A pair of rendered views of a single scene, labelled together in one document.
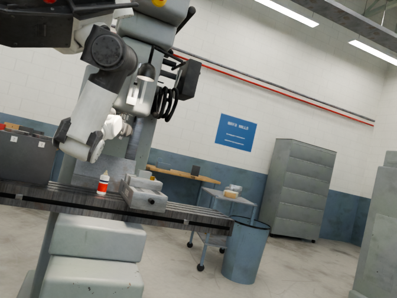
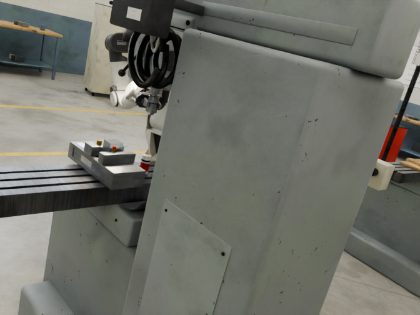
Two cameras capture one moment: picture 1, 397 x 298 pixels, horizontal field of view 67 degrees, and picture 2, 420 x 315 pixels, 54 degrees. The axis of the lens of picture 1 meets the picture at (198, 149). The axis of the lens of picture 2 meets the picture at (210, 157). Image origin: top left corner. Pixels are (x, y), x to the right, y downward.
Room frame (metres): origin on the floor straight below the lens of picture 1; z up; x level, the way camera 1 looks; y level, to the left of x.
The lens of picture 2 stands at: (2.99, -0.12, 1.56)
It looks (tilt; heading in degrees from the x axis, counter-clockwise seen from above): 16 degrees down; 154
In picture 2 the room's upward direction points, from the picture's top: 14 degrees clockwise
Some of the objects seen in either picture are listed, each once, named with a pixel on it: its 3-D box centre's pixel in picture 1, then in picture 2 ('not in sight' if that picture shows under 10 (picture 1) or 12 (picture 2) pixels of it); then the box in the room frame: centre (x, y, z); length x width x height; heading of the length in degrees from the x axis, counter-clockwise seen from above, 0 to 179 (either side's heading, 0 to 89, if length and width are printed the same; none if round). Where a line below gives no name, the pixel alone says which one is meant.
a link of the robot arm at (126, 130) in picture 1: (115, 128); (147, 99); (1.27, 0.37, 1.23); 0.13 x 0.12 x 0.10; 89
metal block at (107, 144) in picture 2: (143, 177); (112, 148); (1.42, 0.22, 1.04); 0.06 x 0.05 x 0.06; 113
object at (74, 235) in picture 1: (98, 224); (132, 201); (1.37, 0.37, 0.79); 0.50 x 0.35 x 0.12; 20
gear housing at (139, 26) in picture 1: (142, 38); not in sight; (1.41, 0.38, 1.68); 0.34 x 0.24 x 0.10; 20
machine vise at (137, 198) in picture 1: (142, 190); (105, 159); (1.39, 0.21, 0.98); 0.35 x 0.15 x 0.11; 23
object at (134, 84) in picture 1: (135, 81); not in sight; (1.26, 0.33, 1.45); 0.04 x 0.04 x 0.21; 20
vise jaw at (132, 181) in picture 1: (145, 183); (104, 148); (1.37, 0.20, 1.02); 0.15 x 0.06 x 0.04; 113
